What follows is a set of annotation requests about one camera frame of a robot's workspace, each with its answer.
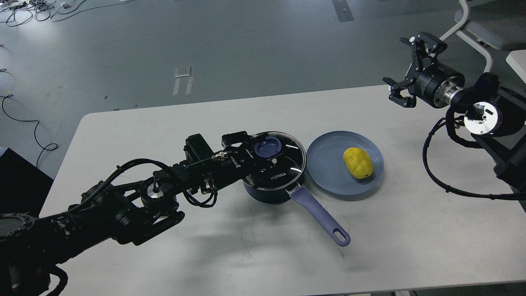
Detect white floor tape marks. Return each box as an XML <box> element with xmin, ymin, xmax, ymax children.
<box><xmin>172</xmin><ymin>66</ymin><xmax>194</xmax><ymax>96</ymax></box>

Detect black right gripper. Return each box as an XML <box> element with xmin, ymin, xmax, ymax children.
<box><xmin>383</xmin><ymin>32</ymin><xmax>466</xmax><ymax>109</ymax></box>

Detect black box at left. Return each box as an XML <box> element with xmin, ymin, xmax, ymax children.
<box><xmin>0</xmin><ymin>147</ymin><xmax>54</xmax><ymax>217</ymax></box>

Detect dark blue saucepan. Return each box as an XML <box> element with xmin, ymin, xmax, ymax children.
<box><xmin>236</xmin><ymin>132</ymin><xmax>351</xmax><ymax>247</ymax></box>

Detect glass pot lid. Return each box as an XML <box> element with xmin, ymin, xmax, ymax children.
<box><xmin>243</xmin><ymin>131</ymin><xmax>307</xmax><ymax>191</ymax></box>

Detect white table edge right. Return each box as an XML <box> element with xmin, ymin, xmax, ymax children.
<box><xmin>505</xmin><ymin>49</ymin><xmax>526</xmax><ymax>83</ymax></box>

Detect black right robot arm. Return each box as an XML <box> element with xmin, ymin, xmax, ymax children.
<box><xmin>383</xmin><ymin>32</ymin><xmax>525</xmax><ymax>201</ymax></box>

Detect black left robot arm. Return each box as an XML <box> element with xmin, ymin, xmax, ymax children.
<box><xmin>1</xmin><ymin>131</ymin><xmax>284</xmax><ymax>296</ymax></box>

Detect blue round plate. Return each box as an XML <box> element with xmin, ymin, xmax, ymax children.
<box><xmin>307</xmin><ymin>131</ymin><xmax>384</xmax><ymax>201</ymax></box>

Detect black floor cable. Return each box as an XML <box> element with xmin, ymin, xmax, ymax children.
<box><xmin>0</xmin><ymin>94</ymin><xmax>58</xmax><ymax>167</ymax></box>

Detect tangled cables on floor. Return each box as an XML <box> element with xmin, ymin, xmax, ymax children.
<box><xmin>0</xmin><ymin>0</ymin><xmax>134</xmax><ymax>27</ymax></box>

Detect grey floor tape strip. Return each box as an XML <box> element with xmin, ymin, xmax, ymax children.
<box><xmin>331</xmin><ymin>0</ymin><xmax>355</xmax><ymax>23</ymax></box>

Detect white office chair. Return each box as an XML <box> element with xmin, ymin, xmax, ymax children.
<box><xmin>440</xmin><ymin>0</ymin><xmax>526</xmax><ymax>72</ymax></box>

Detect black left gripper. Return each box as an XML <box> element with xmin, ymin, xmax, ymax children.
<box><xmin>212</xmin><ymin>131</ymin><xmax>284</xmax><ymax>187</ymax></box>

